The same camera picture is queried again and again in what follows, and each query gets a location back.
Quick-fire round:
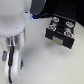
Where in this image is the black cable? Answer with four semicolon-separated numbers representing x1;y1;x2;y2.
6;46;16;84

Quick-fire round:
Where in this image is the kcup pod in holder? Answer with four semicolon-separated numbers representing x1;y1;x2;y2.
52;17;60;23
49;25;56;31
66;21;74;28
64;31;73;38

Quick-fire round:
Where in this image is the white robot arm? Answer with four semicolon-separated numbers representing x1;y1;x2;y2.
0;0;46;84

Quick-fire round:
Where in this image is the black kcup holder drawer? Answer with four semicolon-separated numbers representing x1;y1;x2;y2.
45;14;76;49

